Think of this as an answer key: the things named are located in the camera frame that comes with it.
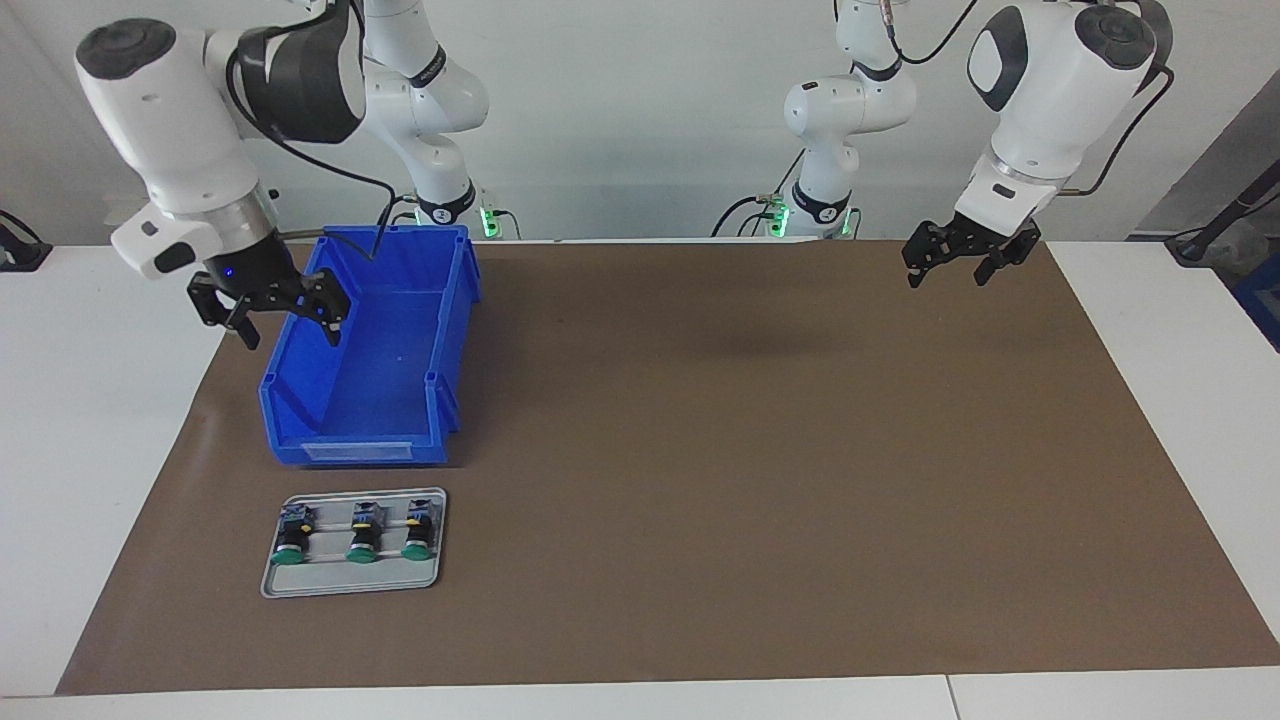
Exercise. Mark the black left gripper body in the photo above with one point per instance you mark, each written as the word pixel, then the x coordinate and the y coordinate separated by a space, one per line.
pixel 985 235

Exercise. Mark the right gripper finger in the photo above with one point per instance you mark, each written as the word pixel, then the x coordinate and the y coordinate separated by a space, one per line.
pixel 322 295
pixel 215 305

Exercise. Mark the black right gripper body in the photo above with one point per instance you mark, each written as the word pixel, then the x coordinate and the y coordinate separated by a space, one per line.
pixel 245 268

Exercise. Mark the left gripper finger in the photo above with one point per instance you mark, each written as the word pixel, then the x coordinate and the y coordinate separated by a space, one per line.
pixel 925 250
pixel 1015 255

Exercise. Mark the green push button switch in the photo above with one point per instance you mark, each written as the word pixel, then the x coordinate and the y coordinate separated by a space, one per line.
pixel 363 540
pixel 290 545
pixel 418 540

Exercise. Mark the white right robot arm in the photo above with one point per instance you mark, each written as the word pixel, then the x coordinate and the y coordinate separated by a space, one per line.
pixel 170 110

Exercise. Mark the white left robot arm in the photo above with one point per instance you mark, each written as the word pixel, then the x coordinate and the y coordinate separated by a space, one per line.
pixel 1050 90

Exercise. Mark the blue plastic storage bin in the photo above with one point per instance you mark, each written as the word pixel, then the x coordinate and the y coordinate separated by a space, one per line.
pixel 390 360

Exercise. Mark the green lit base connector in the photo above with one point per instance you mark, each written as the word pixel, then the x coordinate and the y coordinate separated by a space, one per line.
pixel 495 220
pixel 778 218

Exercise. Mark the black stand pole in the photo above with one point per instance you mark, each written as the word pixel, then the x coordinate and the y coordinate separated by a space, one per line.
pixel 1240 210

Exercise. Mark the blue crate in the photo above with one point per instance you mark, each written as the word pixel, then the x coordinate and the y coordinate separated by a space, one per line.
pixel 1265 300

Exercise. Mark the grey metal tray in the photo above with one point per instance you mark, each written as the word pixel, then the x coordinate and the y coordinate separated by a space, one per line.
pixel 350 580

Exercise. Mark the brown table mat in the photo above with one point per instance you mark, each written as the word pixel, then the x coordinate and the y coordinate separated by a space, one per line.
pixel 700 560

